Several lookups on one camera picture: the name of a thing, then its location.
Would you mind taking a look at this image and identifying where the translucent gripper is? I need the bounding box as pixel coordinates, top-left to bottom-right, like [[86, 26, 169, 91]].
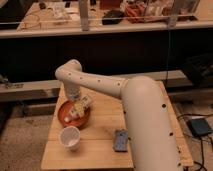
[[71, 95, 92, 117]]

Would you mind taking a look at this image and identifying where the small white bottle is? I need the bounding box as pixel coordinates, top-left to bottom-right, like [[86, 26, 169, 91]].
[[64, 114, 77, 123]]

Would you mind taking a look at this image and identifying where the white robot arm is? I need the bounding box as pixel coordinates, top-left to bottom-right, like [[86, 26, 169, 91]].
[[55, 59, 183, 171]]

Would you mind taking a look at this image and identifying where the orange ceramic bowl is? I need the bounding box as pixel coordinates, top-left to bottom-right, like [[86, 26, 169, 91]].
[[57, 101, 90, 127]]

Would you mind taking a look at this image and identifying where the white paper cup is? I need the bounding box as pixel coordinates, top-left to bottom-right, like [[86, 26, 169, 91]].
[[58, 126, 80, 151]]

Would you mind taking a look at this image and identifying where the blue sponge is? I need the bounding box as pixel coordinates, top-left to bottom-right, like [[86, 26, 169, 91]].
[[113, 129, 128, 152]]

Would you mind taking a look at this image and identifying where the black bag on bench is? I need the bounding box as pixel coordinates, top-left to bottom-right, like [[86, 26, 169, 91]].
[[102, 10, 124, 25]]

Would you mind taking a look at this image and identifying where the red tool clutter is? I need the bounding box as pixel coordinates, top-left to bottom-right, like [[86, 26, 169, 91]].
[[125, 4, 145, 23]]

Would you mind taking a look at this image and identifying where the black power adapter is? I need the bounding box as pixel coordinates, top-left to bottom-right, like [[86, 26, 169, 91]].
[[187, 118, 213, 137]]

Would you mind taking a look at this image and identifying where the grey metal post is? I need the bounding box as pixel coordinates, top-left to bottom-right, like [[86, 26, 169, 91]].
[[79, 0, 89, 31]]

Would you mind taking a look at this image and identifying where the black cable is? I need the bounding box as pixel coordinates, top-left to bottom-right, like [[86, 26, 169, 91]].
[[193, 134, 213, 171]]

